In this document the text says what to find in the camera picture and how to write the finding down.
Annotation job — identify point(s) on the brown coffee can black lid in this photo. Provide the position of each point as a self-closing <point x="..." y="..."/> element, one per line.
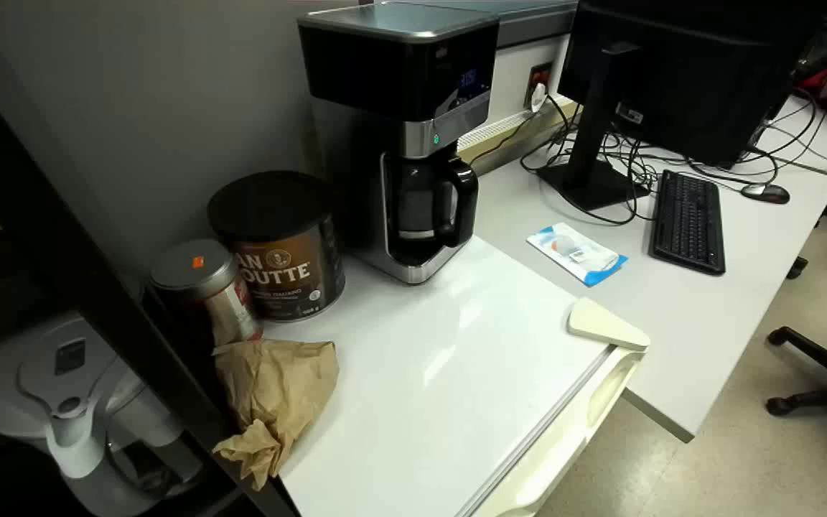
<point x="286" y="274"/>

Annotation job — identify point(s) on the black silver drip coffee maker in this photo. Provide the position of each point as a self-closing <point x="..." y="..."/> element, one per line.
<point x="375" y="57"/>

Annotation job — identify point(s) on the blue white wipes packet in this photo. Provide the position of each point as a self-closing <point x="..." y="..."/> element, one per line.
<point x="576" y="254"/>

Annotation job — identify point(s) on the crumpled brown paper bag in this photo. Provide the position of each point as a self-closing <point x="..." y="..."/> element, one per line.
<point x="273" y="389"/>

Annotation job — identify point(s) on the white power plug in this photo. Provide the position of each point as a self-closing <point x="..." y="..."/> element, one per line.
<point x="539" y="94"/>

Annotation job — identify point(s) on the glass jar with silver lid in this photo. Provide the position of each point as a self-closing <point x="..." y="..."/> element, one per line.
<point x="194" y="270"/>

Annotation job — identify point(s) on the white cabinet drawer front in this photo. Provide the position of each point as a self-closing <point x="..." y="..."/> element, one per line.
<point x="566" y="441"/>

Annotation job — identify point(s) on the black computer keyboard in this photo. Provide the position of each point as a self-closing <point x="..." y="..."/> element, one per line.
<point x="688" y="225"/>

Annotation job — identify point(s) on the black computer monitor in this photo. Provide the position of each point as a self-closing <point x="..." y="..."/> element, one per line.
<point x="701" y="76"/>

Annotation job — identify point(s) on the black computer mouse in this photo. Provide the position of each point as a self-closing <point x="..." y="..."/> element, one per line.
<point x="764" y="194"/>

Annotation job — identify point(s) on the white water filter pitcher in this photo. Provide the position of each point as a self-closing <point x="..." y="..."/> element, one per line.
<point x="42" y="373"/>

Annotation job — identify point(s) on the black office chair base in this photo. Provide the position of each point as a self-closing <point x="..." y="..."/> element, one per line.
<point x="816" y="356"/>

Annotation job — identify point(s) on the black shelf frame post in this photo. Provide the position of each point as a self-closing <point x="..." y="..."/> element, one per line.
<point x="51" y="248"/>

